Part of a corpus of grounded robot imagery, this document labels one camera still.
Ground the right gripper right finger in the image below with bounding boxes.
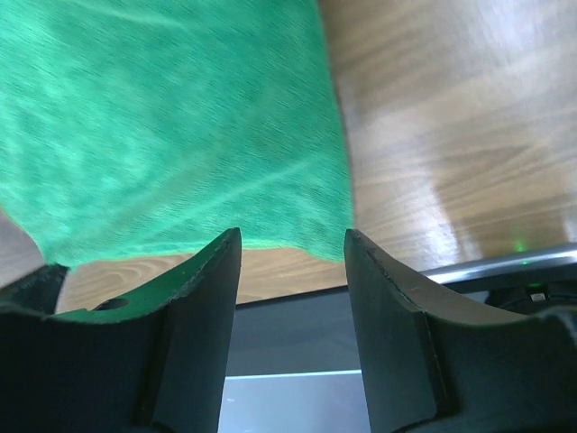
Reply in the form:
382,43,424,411
344,229,576,432

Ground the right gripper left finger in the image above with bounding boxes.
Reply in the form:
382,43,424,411
1,228,242,432

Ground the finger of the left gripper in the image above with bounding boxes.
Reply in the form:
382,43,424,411
1,264,69,314

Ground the green towel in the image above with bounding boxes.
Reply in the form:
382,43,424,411
1,1,353,268

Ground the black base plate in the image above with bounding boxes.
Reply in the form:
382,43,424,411
226,286,360,376

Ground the aluminium frame rail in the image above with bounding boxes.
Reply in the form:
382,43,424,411
420,243,576,284

